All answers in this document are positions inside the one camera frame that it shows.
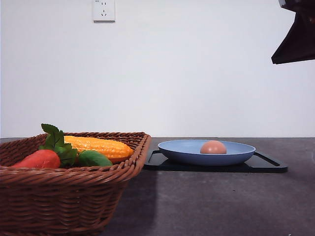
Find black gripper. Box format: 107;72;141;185
271;0;315;64

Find brown egg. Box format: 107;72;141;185
200;140;226;154

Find blue plate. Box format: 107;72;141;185
158;140;256;166

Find brown wicker basket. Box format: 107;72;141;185
0;132;152;236

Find black tray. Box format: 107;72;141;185
144;150;288;173

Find yellow corn cob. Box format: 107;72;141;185
64;136;134;158

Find green vegetable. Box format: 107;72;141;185
78;150;113;167

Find orange carrot with green leaves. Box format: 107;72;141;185
11;123;78;169

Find white wall socket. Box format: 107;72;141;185
93;0;116;23

